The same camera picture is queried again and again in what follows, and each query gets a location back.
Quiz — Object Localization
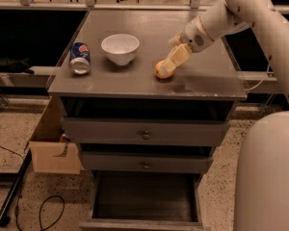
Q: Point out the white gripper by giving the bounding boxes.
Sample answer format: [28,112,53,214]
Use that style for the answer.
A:
[161,16,214,72]

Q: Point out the orange fruit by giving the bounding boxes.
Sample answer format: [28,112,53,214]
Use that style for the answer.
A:
[154,61,173,79]

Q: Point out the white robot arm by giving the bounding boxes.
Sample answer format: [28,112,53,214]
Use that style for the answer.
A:
[155,0,289,231]

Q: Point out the brass top drawer knob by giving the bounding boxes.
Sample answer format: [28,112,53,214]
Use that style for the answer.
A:
[142,131,150,140]

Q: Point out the brass drawer knob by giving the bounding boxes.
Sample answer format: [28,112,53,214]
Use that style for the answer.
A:
[143,162,150,169]
[142,131,150,140]

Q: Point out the grey wooden drawer cabinet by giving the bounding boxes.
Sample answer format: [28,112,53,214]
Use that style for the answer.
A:
[47,10,248,231]

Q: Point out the brass middle drawer knob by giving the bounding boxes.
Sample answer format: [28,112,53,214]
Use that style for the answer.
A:
[143,162,150,169]

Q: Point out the grey top drawer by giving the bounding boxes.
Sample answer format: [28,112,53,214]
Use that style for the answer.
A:
[62,117,229,146]

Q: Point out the grey middle drawer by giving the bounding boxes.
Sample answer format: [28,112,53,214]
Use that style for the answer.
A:
[81,152,213,174]

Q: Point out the grey open bottom drawer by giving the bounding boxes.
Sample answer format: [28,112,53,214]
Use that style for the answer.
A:
[79,171,211,231]

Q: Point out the white ceramic bowl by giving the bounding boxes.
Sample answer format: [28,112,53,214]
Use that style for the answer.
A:
[101,34,140,65]

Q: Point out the blue pepsi can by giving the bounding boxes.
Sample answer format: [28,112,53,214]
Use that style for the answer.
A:
[69,42,91,75]

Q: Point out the black object on ledge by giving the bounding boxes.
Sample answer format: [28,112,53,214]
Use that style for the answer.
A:
[0,58,35,74]

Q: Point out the cardboard box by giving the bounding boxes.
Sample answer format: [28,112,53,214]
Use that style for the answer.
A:
[29,99,82,174]

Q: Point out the black bar on floor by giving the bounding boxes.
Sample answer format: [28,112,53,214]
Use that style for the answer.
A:
[0,151,32,227]

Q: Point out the white hanging cable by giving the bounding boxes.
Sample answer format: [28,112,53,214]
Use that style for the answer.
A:
[244,61,274,92]

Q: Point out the black floor cable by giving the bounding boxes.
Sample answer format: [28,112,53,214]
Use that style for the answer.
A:
[0,138,66,231]

